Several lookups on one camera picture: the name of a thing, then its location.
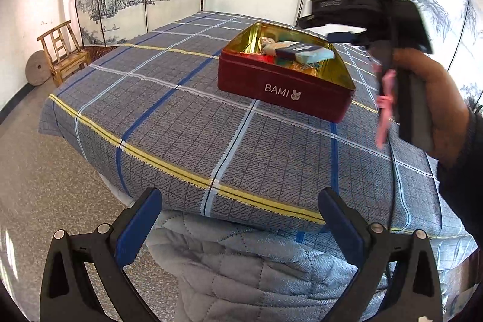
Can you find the grey plaid bed sheet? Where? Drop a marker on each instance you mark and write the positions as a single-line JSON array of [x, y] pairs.
[[169, 126]]

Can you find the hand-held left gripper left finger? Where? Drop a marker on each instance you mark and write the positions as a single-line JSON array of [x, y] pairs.
[[137, 227]]

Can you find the person's right hand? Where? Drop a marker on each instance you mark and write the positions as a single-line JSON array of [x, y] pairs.
[[437, 95]]

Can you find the red tin box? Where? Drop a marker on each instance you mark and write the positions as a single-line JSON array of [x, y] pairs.
[[286, 92]]

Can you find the grey quilted blanket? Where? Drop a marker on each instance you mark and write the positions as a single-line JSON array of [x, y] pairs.
[[234, 269]]

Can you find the blue white snack packet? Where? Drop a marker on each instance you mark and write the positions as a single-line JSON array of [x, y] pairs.
[[305, 52]]

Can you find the bamboo chair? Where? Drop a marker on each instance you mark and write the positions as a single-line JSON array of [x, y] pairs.
[[66, 60]]

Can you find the person's right forearm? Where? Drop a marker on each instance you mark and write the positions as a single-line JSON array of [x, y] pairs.
[[466, 186]]

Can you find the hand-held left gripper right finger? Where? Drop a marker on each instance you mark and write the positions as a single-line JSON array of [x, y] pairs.
[[341, 227]]

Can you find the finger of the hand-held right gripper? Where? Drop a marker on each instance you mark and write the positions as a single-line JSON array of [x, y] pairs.
[[341, 35], [345, 2]]

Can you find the round millstone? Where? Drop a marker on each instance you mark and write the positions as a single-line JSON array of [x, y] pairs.
[[37, 68]]

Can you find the small patterned snack packet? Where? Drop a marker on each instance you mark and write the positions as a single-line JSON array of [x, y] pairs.
[[268, 44]]

